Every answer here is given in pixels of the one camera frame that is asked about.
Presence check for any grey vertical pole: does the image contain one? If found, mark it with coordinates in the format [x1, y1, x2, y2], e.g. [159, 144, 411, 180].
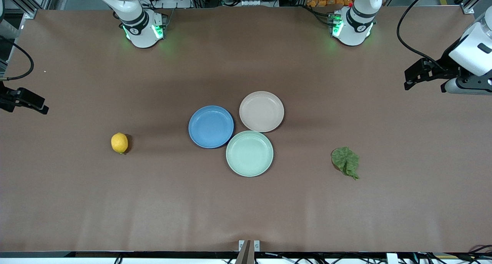
[235, 240, 255, 264]

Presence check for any pale green plate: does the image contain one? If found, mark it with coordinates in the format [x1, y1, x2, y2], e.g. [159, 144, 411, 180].
[226, 131, 274, 177]

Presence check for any green lettuce leaf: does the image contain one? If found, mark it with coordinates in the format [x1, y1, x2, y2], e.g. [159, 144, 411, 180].
[331, 147, 360, 180]

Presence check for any table cover sheet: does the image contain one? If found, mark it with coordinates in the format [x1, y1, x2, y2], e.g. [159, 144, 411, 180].
[0, 6, 492, 253]

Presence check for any yellow lemon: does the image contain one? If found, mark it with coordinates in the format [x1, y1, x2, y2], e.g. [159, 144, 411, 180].
[111, 133, 129, 154]

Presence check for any blue plate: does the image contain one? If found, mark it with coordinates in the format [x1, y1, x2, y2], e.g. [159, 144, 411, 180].
[188, 105, 234, 149]

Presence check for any beige plate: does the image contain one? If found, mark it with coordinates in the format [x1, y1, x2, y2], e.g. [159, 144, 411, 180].
[239, 91, 285, 133]

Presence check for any aluminium frame profile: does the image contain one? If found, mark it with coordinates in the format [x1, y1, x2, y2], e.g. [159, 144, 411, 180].
[460, 0, 492, 15]
[0, 0, 58, 19]

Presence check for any small silver metal bracket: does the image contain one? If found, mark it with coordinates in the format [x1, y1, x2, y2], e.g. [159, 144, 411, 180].
[238, 240, 261, 252]

